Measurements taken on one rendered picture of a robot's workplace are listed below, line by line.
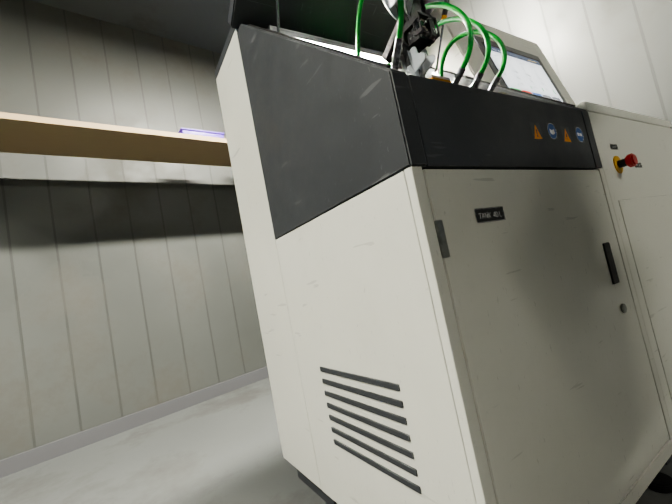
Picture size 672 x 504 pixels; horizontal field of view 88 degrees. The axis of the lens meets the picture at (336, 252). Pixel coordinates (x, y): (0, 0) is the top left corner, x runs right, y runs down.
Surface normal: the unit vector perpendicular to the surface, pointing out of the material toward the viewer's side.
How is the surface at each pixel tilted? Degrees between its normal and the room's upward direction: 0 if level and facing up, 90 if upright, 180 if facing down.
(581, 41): 90
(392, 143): 90
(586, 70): 90
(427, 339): 90
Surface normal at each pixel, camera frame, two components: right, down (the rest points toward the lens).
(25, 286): 0.62, -0.18
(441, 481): -0.83, 0.12
